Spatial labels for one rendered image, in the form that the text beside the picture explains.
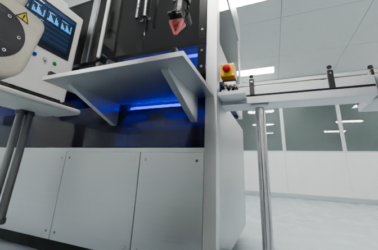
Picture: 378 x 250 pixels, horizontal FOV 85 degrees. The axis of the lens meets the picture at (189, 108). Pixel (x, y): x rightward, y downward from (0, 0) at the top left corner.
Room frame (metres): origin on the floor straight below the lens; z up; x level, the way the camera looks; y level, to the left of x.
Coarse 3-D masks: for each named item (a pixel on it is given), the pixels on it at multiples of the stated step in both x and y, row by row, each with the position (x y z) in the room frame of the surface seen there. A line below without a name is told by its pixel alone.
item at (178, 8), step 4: (176, 8) 0.78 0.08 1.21; (180, 8) 0.74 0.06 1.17; (168, 12) 0.76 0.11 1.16; (172, 12) 0.76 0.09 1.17; (184, 12) 0.79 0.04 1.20; (172, 16) 0.78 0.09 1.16; (176, 16) 0.78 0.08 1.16; (184, 16) 0.80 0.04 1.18; (184, 20) 0.79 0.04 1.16; (184, 28) 0.83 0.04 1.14
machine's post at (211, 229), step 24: (216, 0) 0.97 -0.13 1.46; (216, 24) 0.97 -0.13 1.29; (216, 48) 0.97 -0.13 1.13; (216, 72) 0.97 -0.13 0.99; (216, 96) 0.97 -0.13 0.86; (216, 120) 0.97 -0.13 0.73; (216, 144) 0.97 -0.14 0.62; (216, 168) 0.97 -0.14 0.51; (216, 192) 0.97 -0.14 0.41; (216, 216) 0.97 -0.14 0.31; (216, 240) 0.97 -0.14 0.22
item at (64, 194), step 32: (224, 128) 1.14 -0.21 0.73; (0, 160) 1.58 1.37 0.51; (32, 160) 1.45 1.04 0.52; (64, 160) 1.34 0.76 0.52; (96, 160) 1.24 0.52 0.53; (128, 160) 1.15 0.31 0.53; (160, 160) 1.08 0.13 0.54; (192, 160) 1.02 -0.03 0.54; (224, 160) 1.14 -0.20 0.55; (32, 192) 1.42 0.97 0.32; (64, 192) 1.32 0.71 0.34; (96, 192) 1.22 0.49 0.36; (128, 192) 1.15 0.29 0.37; (160, 192) 1.08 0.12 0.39; (192, 192) 1.01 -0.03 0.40; (224, 192) 1.13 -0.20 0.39; (32, 224) 1.39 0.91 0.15; (64, 224) 1.30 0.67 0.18; (96, 224) 1.21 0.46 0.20; (128, 224) 1.14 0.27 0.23; (160, 224) 1.07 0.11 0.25; (192, 224) 1.01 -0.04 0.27; (224, 224) 1.13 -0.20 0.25
